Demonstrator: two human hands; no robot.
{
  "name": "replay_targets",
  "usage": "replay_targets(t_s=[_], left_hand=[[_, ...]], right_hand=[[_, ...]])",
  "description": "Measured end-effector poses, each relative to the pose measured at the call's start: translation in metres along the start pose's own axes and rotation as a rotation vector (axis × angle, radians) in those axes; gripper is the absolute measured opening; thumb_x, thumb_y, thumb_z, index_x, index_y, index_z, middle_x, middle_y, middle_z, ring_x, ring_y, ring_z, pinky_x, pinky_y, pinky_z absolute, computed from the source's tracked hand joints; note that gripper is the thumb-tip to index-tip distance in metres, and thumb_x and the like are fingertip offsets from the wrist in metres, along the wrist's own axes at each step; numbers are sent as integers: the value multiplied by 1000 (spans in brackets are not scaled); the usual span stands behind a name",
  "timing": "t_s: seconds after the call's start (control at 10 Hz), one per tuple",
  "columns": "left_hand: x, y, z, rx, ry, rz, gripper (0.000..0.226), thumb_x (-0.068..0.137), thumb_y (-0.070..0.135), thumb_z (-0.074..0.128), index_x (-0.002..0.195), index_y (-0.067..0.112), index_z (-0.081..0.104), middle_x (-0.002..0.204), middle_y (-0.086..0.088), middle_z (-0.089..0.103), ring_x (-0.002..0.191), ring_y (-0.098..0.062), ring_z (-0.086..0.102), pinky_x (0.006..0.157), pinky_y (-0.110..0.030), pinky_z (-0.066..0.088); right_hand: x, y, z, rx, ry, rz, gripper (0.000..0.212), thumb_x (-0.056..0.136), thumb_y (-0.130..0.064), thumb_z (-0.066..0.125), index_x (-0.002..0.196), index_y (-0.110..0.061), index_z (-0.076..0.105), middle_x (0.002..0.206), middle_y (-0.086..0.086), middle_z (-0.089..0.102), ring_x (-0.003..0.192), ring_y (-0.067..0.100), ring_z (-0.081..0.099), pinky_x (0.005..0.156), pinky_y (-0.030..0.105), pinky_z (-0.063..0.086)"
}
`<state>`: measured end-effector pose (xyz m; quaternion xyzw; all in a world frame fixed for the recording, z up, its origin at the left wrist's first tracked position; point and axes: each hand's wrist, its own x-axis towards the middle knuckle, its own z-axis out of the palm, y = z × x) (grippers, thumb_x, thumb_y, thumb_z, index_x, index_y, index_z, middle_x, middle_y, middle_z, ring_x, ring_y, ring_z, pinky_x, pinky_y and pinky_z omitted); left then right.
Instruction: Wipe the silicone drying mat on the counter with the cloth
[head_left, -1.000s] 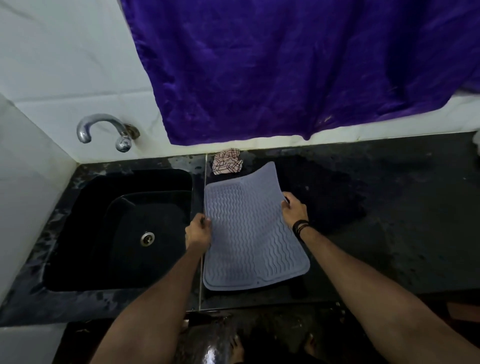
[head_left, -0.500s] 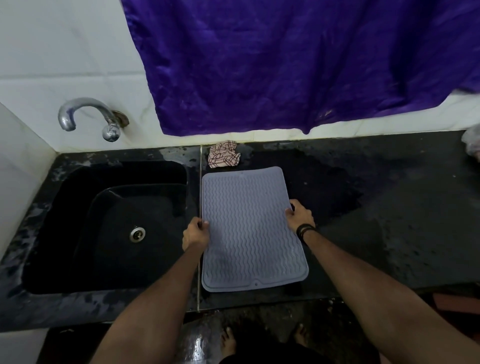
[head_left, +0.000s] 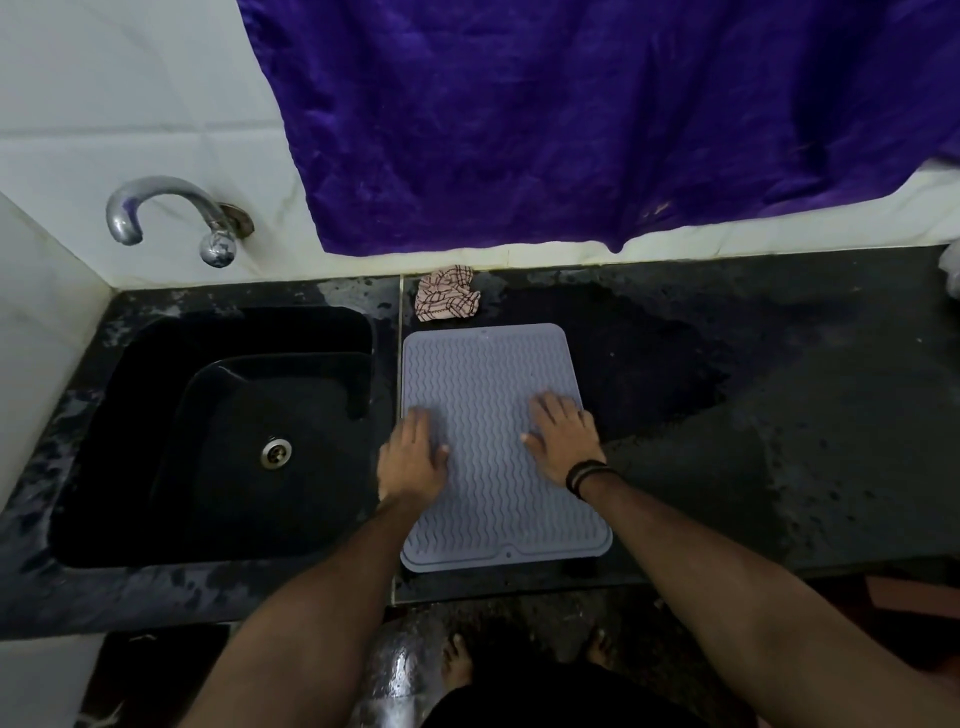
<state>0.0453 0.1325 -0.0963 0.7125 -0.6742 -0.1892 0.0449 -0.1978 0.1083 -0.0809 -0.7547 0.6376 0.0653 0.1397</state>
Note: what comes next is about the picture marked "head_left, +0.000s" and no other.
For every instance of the black sink basin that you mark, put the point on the black sink basin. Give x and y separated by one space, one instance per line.
210 442

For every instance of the red plastic chair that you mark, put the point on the red plastic chair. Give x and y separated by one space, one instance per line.
911 596

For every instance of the person's left forearm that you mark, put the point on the person's left forearm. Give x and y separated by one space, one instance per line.
315 622

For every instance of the person's black trousers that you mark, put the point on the person's black trousers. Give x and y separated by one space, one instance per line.
555 701

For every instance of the person's left hand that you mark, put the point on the person's left hand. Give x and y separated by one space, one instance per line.
411 457

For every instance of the person's foot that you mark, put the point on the person's foot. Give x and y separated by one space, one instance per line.
456 660
600 649

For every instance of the black thread wristband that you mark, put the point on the black thread wristband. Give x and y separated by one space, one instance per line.
589 476

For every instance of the person's left foot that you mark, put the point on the person's left foot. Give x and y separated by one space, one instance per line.
456 660

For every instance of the chrome wall faucet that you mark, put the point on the chrome wall faucet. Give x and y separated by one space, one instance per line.
157 187

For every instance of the person's right forearm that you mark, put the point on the person's right forearm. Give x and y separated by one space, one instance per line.
772 600

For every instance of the grey ribbed silicone mat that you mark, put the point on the grey ribbed silicone mat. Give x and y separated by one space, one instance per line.
487 510

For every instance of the person's right hand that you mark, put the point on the person's right hand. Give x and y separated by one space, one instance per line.
562 442

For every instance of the clear plastic bag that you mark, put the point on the clear plastic bag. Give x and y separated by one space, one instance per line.
951 270

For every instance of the person's right foot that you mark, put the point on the person's right foot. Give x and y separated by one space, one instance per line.
600 649

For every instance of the metal sink drain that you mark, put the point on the metal sink drain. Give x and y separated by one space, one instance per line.
276 452

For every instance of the checkered pink cleaning cloth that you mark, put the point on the checkered pink cleaning cloth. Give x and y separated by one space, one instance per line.
446 294

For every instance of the purple hanging cloth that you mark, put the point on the purple hanging cloth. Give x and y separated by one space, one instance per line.
600 112

